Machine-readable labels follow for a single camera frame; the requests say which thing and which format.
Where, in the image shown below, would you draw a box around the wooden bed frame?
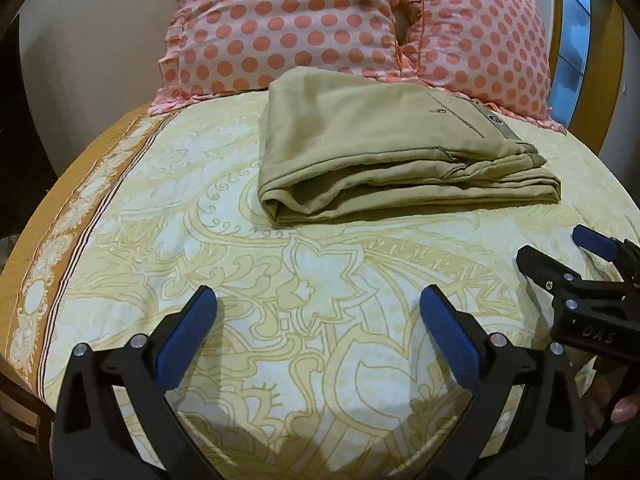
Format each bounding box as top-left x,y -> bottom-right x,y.
0,371 -> 55,463

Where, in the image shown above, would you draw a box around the pink polka dot pillow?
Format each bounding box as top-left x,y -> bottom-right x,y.
154,0 -> 427,107
394,0 -> 569,135

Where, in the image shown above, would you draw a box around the khaki pants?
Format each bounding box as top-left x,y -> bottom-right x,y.
257,65 -> 561,226

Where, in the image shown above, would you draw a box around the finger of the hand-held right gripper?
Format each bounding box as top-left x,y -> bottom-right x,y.
516,244 -> 585,312
572,224 -> 640,282

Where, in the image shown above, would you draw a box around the person's right hand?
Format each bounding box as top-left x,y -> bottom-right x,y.
586,374 -> 638,428

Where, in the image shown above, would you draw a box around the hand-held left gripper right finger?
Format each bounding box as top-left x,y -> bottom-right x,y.
419,284 -> 590,480

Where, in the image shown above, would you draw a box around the glass window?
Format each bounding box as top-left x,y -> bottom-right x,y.
549,0 -> 597,127

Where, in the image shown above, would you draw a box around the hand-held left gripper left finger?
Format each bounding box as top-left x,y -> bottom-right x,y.
54,285 -> 237,480

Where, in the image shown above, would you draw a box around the yellow patterned bed sheet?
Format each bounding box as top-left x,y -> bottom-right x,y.
0,87 -> 640,480

